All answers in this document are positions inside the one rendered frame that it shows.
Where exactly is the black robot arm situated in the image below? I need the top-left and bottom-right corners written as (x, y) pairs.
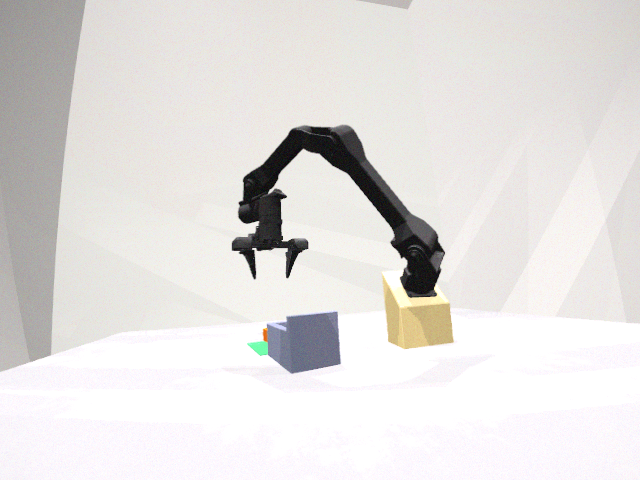
top-left (238, 124), bottom-right (445, 298)

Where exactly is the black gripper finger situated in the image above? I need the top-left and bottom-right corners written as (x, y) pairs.
top-left (285, 250), bottom-right (302, 278)
top-left (239, 250), bottom-right (256, 280)

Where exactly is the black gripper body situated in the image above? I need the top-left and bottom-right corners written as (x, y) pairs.
top-left (232, 215), bottom-right (309, 251)

